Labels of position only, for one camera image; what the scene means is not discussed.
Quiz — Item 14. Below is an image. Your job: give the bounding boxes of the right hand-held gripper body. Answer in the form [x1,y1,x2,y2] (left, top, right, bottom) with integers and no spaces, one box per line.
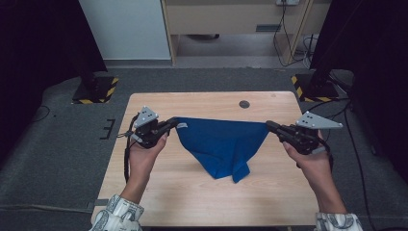
[278,111,344,156]

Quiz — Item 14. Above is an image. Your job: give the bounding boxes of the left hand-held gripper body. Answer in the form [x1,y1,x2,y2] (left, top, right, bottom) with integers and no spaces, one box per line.
[129,105,166,150]

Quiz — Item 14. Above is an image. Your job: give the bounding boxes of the blue cloth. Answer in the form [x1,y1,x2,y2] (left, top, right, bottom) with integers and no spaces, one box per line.
[174,116,270,184]

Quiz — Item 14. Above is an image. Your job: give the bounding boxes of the person's left hand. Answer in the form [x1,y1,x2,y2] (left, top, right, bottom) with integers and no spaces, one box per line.
[128,133,169,181]

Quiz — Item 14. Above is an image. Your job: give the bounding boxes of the person's right hand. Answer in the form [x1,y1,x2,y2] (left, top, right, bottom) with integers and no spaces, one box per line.
[282,130,335,188]

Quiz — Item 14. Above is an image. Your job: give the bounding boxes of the black floor tape mark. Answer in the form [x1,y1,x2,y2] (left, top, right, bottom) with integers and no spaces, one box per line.
[99,118,116,141]

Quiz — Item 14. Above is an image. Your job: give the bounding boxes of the black stand base striped edges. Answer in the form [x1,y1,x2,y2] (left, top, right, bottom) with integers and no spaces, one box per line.
[71,71,119,105]
[291,72,341,103]

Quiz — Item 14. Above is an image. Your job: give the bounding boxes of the grey tape strip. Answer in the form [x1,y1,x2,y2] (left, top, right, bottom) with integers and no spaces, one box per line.
[86,198,110,213]

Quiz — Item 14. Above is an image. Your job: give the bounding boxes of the white cabinet panel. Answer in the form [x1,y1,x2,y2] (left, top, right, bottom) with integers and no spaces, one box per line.
[78,0,171,61]

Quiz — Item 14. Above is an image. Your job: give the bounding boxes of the light wooden desk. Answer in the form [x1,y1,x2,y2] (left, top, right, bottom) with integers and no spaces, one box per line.
[160,0,333,65]

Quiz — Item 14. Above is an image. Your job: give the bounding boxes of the black curtain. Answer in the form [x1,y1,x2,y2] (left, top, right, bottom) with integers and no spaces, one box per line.
[0,0,108,163]
[309,0,408,177]

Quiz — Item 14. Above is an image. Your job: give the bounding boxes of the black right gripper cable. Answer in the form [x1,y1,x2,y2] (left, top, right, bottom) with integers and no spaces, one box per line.
[319,140,335,171]

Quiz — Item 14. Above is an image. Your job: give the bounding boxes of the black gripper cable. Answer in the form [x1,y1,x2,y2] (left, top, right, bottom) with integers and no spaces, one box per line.
[116,114,140,185]
[319,140,335,171]

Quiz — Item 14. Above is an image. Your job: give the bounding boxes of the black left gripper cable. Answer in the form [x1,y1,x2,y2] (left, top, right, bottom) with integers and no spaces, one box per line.
[116,114,140,185]

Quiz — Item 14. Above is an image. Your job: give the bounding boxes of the black floor cable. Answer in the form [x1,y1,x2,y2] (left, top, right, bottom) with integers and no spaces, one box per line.
[32,105,52,123]
[301,97,351,116]
[323,104,350,142]
[344,107,370,231]

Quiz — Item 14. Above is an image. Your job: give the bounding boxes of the black power cable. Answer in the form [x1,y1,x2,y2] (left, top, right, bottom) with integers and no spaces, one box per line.
[272,2,312,68]

